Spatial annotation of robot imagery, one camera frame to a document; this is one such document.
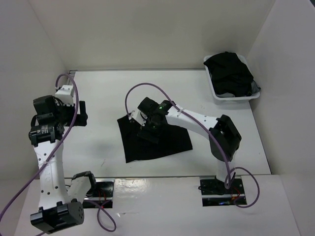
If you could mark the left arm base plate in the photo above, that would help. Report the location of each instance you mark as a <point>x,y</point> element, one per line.
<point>101,195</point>

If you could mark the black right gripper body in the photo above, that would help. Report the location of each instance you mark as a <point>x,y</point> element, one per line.
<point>150,126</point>

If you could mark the grey cloth in basket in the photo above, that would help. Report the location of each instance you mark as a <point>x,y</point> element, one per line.
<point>255,89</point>

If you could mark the black skirt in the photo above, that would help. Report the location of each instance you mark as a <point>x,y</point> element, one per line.
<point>173,140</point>

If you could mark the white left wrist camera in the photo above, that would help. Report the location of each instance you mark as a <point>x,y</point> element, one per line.
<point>66,94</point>

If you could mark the pile of black skirts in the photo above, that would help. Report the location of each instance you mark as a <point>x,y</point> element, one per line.
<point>229,75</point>

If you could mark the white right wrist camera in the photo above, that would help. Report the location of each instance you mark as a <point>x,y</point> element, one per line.
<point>138,116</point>

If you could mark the white perforated plastic basket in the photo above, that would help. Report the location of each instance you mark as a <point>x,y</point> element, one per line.
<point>227,96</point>

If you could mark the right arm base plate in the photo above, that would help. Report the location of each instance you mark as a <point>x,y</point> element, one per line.
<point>214,193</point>

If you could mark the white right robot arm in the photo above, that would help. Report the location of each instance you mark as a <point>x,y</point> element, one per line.
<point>222,134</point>

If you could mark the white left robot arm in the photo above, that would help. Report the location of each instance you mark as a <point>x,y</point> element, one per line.
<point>60,207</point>

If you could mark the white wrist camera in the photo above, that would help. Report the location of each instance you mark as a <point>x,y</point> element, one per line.
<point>138,116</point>
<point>66,94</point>

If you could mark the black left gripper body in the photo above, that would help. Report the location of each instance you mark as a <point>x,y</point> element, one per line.
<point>65,113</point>

